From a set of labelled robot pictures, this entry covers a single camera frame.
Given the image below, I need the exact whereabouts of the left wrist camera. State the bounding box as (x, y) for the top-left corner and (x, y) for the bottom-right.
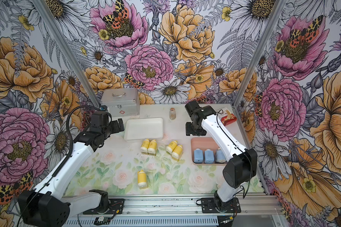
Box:
(100, 105), (108, 111)

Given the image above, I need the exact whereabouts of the blue pencil sharpener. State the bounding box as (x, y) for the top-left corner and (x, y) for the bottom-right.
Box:
(204, 149), (215, 164)
(193, 148), (204, 164)
(216, 149), (226, 163)

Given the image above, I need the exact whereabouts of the small glass bottle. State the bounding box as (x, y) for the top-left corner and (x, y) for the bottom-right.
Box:
(169, 108), (176, 120)

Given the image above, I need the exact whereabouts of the aluminium rail frame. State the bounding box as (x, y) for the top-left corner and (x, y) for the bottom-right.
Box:
(64, 193), (289, 227)

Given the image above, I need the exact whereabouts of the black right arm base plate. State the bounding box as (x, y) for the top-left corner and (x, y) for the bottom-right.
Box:
(196, 197), (241, 215)

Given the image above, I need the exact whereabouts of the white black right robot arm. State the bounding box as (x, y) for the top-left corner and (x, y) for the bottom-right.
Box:
(185, 100), (257, 213)

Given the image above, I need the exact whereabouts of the yellow pencil sharpener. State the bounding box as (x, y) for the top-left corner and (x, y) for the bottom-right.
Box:
(137, 170), (147, 188)
(166, 141), (178, 154)
(171, 145), (183, 160)
(140, 139), (150, 154)
(147, 140), (157, 155)

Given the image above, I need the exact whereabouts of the white plastic tray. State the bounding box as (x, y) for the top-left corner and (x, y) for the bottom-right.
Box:
(124, 118), (164, 142)

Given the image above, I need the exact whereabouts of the pink plastic tray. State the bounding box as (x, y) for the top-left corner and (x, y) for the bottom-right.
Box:
(191, 137), (227, 166)

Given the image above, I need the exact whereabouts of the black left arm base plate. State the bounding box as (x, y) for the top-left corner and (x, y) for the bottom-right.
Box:
(83, 198), (125, 215)

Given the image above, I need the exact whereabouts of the red white small box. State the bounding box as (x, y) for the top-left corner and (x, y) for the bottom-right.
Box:
(220, 109), (237, 126)

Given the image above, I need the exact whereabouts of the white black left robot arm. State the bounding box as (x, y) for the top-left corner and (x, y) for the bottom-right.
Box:
(18, 111), (125, 227)

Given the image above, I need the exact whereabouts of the silver metal case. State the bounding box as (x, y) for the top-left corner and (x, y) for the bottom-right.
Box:
(101, 88), (140, 117)

